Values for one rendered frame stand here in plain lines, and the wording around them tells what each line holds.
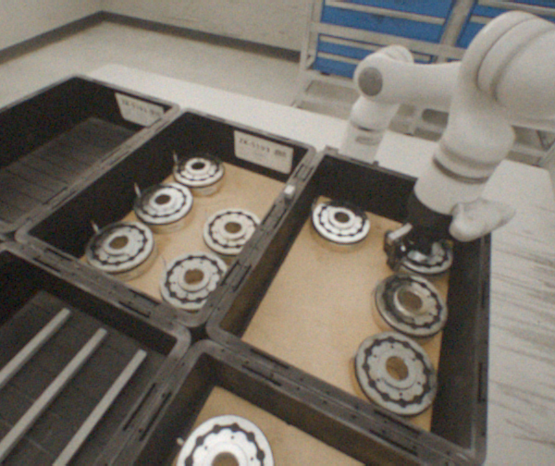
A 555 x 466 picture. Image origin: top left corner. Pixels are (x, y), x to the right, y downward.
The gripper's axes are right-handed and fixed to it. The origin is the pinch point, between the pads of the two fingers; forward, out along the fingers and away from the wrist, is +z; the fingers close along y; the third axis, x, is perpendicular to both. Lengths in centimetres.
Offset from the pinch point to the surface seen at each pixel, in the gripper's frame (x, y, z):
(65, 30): -385, 57, 82
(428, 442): 21.0, 19.2, -7.9
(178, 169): -35.4, 28.4, -0.7
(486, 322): 14.9, 4.2, -7.9
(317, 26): -172, -91, 26
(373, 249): -4.6, 2.5, 2.2
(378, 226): -8.5, -1.8, 2.2
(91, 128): -62, 43, 3
